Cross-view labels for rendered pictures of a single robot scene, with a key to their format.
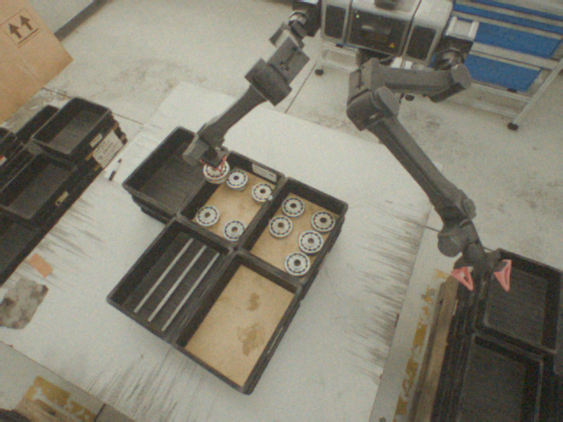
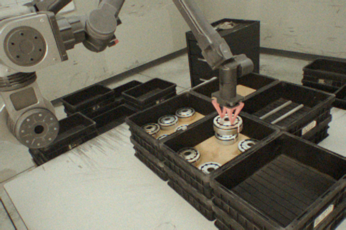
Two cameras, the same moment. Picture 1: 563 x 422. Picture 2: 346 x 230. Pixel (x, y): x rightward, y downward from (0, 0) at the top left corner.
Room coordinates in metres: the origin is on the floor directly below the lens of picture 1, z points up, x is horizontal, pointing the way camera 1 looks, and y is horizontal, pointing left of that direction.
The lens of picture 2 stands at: (1.76, 0.49, 1.60)
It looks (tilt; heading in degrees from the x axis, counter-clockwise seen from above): 29 degrees down; 206
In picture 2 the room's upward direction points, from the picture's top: 9 degrees counter-clockwise
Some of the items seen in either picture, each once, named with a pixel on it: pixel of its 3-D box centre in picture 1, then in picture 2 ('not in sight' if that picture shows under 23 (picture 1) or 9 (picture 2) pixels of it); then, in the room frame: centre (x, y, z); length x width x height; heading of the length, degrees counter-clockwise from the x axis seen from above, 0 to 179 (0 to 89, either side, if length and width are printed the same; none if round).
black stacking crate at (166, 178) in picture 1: (180, 174); (283, 185); (0.97, 0.47, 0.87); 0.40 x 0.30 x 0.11; 148
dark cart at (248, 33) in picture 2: not in sight; (224, 69); (-1.12, -0.23, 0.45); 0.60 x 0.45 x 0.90; 153
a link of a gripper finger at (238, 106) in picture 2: not in sight; (230, 109); (0.87, 0.27, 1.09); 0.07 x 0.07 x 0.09; 56
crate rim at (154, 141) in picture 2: (295, 227); (174, 114); (0.65, -0.04, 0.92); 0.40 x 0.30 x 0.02; 148
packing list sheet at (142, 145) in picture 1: (137, 158); not in sight; (1.20, 0.76, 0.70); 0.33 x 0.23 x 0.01; 153
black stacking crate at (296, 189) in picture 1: (294, 232); (176, 123); (0.65, -0.04, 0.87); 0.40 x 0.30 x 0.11; 148
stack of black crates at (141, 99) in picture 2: not in sight; (153, 110); (-0.30, -0.70, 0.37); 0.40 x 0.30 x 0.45; 153
